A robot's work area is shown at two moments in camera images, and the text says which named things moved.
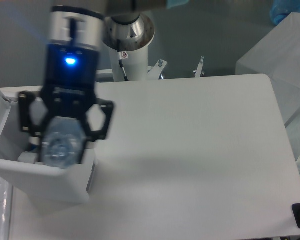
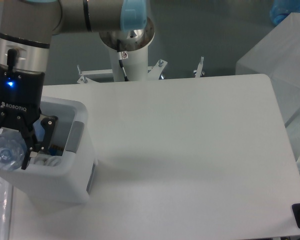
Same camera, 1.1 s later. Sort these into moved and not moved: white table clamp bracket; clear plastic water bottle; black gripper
Moved: clear plastic water bottle; black gripper
Not moved: white table clamp bracket
